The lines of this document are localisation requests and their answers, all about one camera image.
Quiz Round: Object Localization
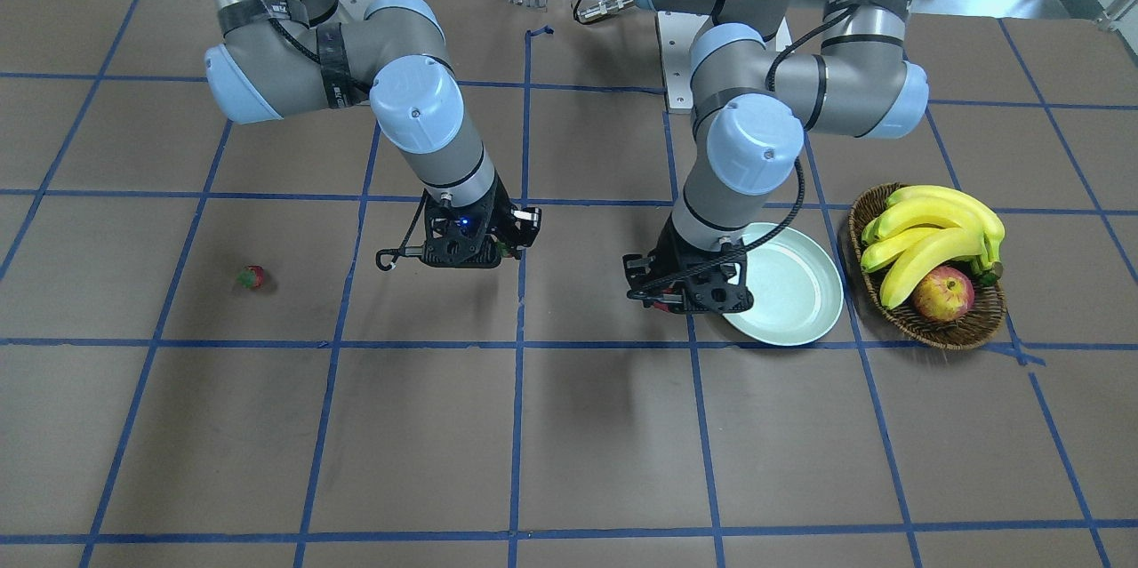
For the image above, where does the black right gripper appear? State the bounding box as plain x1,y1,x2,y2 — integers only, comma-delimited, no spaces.
418,180,541,267

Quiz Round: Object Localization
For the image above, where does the light green round plate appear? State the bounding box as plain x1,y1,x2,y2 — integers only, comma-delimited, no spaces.
725,228,843,347

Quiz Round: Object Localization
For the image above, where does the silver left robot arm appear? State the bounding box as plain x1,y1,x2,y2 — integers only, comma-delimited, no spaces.
622,0,927,314

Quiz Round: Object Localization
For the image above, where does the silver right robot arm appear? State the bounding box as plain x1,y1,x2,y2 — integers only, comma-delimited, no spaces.
204,0,541,271

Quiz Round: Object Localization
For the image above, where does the brown wicker basket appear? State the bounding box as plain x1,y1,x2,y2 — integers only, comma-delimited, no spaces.
841,182,1006,352

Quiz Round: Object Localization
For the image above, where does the yellow banana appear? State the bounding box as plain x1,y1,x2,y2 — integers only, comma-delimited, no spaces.
861,196,982,245
879,228,984,310
887,186,1006,261

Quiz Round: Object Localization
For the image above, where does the red yellow apple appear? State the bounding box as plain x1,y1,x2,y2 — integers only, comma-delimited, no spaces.
910,267,975,324

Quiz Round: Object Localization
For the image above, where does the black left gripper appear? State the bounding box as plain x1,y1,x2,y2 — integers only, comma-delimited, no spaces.
622,222,754,316

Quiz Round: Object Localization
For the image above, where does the yellow banana lower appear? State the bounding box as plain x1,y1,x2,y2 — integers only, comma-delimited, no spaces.
879,228,984,310

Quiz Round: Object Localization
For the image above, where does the yellow banana middle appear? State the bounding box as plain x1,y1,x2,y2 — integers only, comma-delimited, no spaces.
861,196,982,245

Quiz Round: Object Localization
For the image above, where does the yellow banana upper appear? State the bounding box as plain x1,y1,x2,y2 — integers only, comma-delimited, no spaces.
887,186,1006,261

